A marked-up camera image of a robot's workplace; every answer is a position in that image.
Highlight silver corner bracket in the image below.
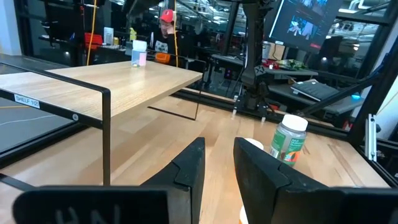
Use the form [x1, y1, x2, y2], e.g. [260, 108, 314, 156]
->
[364, 113, 379, 162]

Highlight green label medicine bottle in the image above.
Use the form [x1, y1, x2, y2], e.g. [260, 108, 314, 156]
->
[269, 114, 309, 167]

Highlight person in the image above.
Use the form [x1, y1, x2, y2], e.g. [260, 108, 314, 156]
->
[150, 9, 180, 56]

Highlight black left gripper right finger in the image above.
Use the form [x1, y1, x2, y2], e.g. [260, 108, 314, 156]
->
[234, 138, 329, 224]

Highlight black aluminium table frame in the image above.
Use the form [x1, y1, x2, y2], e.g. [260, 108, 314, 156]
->
[0, 34, 398, 187]

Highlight clear bottle pink label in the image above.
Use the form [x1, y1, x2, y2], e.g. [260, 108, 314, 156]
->
[131, 40, 148, 68]

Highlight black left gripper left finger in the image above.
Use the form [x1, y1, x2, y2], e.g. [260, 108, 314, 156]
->
[141, 137, 206, 224]

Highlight orange pill bottle white cap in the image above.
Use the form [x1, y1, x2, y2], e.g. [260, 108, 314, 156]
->
[244, 138, 265, 151]
[238, 205, 249, 224]

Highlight dark computer monitor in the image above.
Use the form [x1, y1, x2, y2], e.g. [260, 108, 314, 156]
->
[264, 0, 343, 52]

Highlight yellow hanging cable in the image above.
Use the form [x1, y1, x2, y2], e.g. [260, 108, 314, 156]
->
[86, 0, 98, 66]

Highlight wooden shelf black metal frame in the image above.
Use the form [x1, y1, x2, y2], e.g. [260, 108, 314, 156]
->
[0, 60, 205, 192]

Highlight black laptop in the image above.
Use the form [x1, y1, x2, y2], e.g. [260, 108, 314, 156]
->
[290, 80, 340, 102]

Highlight red storage bin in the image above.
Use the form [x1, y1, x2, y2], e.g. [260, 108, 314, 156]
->
[84, 32, 104, 50]

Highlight white container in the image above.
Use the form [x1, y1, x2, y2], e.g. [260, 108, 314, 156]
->
[103, 26, 114, 45]

